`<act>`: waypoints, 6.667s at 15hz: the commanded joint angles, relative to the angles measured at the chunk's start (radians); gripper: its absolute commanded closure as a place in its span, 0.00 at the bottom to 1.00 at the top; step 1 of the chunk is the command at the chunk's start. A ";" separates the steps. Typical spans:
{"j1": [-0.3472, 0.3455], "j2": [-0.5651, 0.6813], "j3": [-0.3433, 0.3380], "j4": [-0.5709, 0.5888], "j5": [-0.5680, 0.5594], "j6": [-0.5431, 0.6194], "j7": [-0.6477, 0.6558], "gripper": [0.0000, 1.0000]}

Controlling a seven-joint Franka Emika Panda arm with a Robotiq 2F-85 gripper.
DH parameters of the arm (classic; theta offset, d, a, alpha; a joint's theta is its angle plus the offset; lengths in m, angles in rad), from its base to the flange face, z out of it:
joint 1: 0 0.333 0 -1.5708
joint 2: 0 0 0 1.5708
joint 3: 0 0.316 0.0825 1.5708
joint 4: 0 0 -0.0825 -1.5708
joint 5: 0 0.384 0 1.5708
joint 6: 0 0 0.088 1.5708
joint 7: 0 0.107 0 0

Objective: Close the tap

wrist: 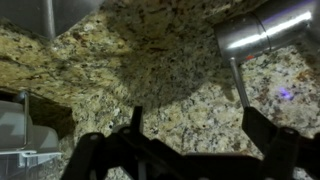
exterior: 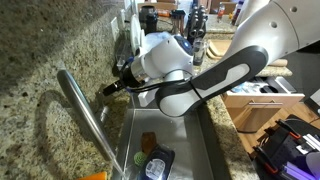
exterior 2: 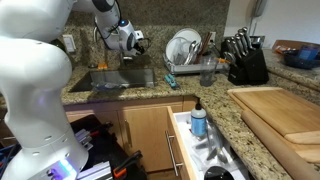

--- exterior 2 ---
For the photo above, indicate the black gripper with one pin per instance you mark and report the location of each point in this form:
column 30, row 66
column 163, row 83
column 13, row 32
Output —
column 140, row 42

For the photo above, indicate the chrome gooseneck faucet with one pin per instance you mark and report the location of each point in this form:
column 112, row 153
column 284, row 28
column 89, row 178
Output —
column 126, row 61

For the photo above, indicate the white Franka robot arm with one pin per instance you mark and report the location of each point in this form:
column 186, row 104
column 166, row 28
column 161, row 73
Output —
column 30, row 100

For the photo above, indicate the stainless steel sink basin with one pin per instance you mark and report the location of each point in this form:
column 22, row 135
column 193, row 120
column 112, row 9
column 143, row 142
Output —
column 123, row 78

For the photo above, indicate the small white plate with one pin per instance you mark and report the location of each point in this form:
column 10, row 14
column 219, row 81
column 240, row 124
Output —
column 175, row 46

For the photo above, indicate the orange sponge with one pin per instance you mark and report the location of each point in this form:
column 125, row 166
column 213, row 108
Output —
column 102, row 66

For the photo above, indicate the teal scrub brush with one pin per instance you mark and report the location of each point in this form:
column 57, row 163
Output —
column 171, row 81

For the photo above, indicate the dishes in sink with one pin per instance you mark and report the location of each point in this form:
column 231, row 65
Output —
column 108, row 86

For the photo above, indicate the metal dish rack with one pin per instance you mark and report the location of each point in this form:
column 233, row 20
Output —
column 186, row 69

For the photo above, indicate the metal ladle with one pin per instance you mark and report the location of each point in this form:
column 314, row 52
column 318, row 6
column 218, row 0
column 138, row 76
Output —
column 192, row 47

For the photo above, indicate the large white plate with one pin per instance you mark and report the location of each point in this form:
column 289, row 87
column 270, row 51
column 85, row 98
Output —
column 190, row 34

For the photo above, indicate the wooden utensils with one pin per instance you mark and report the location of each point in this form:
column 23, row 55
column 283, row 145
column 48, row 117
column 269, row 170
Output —
column 205, row 43

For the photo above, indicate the clear drinking glass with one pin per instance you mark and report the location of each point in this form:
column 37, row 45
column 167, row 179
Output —
column 207, row 75

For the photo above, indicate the blue label soap pump bottle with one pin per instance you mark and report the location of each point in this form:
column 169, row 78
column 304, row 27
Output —
column 198, row 121

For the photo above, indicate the open wooden drawer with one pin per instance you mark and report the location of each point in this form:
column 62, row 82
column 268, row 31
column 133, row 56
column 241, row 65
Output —
column 185, row 133

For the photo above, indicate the silver metal brackets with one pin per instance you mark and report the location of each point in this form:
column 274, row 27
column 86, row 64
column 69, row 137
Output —
column 83, row 138

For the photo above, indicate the orange black clamp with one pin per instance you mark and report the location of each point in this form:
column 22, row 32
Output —
column 128, row 163

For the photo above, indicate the metal cutlery piece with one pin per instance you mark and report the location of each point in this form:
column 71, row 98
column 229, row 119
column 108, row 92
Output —
column 201, row 145
column 213, row 153

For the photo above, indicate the black knife block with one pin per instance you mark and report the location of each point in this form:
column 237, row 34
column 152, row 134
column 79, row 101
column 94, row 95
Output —
column 253, row 68

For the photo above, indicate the aluminium extrusion bar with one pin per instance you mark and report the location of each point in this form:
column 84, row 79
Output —
column 96, row 170

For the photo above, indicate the black round lid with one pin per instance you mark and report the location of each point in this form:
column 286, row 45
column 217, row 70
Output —
column 218, row 173

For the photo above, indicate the orange packet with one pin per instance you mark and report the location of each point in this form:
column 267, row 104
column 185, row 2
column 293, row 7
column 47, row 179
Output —
column 283, row 50

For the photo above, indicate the large wooden cutting board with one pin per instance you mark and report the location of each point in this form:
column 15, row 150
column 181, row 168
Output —
column 276, row 110

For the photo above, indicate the brown wooden tray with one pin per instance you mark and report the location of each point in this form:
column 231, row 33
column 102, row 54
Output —
column 290, row 42

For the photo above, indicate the wooden rolling pin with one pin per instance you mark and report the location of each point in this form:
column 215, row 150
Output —
column 266, row 140

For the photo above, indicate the dark blue bowl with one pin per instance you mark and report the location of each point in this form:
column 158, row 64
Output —
column 296, row 62

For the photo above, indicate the blue box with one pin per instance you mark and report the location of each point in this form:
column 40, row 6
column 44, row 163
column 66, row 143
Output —
column 307, row 52

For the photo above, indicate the small light wooden board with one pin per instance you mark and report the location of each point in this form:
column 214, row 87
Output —
column 303, row 137

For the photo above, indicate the white wall switch plate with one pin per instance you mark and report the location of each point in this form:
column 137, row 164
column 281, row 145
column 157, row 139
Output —
column 69, row 43

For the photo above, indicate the small white wall outlet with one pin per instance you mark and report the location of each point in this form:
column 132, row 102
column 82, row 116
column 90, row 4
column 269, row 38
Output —
column 212, row 36

